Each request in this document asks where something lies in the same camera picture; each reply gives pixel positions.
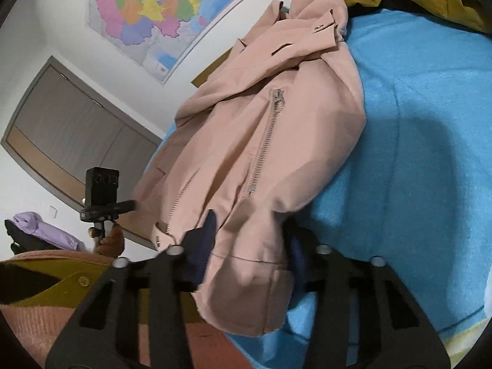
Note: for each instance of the colourful wall map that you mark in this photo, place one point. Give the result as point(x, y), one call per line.
point(153, 7)

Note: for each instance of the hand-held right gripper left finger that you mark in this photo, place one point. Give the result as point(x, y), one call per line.
point(196, 253)

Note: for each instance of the black chair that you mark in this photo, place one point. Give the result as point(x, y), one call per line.
point(19, 240)

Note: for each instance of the grey-brown door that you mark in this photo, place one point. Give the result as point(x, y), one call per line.
point(69, 123)

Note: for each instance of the white wall switch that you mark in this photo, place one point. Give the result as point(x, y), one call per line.
point(52, 212)

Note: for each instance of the pink zip jacket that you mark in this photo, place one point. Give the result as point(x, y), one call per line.
point(250, 123)

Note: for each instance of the blue floral blanket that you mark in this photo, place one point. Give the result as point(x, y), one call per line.
point(422, 161)

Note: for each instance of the purple cloth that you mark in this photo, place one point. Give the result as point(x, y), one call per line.
point(42, 230)

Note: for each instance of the person's left hand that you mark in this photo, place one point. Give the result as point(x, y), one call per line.
point(111, 244)

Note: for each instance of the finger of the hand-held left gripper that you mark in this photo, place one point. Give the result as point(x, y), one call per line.
point(126, 206)

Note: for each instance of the wooden headboard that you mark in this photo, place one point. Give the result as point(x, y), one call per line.
point(201, 78)

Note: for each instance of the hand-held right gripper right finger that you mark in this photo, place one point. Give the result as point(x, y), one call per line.
point(298, 261)

